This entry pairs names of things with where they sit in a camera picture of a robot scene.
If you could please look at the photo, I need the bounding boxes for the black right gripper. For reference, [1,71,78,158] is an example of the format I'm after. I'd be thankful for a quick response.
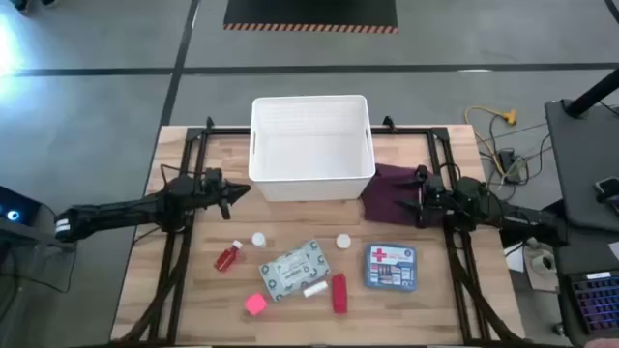
[394,164,449,229]

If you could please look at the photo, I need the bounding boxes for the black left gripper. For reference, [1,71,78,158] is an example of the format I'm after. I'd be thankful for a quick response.
[205,179,252,221]

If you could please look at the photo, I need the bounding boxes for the red liquid bottle white cap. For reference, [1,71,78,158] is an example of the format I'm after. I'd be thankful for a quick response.
[214,240,244,273]

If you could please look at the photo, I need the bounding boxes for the blue first aid kit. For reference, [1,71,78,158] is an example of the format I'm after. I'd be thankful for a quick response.
[364,243,419,293]

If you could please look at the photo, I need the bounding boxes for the grey-white printed plastic package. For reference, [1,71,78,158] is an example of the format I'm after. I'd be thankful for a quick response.
[257,239,332,303]

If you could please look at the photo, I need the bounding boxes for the pink cube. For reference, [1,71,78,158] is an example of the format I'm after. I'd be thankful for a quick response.
[244,292,269,317]

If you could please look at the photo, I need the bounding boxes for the red bandage roll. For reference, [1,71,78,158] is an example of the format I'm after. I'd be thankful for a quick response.
[331,273,349,315]

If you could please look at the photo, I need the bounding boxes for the white gauze roll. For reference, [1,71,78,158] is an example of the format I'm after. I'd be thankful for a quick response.
[302,280,330,298]

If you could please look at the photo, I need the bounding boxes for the white plastic basket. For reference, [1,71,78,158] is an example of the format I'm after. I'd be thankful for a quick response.
[248,94,377,203]

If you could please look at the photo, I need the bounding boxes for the maroon cloth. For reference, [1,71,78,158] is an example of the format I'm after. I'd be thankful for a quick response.
[360,162,449,228]

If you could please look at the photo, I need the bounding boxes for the black power strip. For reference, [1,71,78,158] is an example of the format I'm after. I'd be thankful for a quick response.
[497,148,521,184]

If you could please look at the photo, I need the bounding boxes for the white paper sheet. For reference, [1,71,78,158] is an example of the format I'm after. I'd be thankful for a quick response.
[502,241,527,273]

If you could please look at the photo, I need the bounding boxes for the white tape roll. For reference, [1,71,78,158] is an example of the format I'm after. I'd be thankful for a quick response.
[530,250,557,275]

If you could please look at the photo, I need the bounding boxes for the black desk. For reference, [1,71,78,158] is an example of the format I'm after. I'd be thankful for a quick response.
[545,99,619,233]

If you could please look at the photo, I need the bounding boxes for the black hazard-striped floor mat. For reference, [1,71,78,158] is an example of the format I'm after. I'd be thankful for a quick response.
[222,0,399,35]

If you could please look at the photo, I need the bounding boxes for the black phone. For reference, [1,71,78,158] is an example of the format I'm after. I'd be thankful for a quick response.
[594,176,619,204]

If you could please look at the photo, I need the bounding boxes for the black pole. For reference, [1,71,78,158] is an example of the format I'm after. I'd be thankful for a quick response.
[563,67,619,119]

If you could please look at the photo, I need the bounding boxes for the backlit laptop keyboard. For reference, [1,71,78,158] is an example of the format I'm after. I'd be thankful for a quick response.
[570,271,619,335]

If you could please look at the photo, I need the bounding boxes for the black device with blue light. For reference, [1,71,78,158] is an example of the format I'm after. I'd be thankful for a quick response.
[0,186,43,228]

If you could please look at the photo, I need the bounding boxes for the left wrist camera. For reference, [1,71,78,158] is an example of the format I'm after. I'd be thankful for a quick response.
[202,166,224,190]

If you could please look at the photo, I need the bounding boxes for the black aluminium frame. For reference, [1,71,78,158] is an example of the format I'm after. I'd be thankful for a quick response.
[115,115,528,347]

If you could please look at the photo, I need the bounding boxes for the yellow extension cable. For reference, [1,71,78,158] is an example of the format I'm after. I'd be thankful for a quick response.
[463,105,518,170]

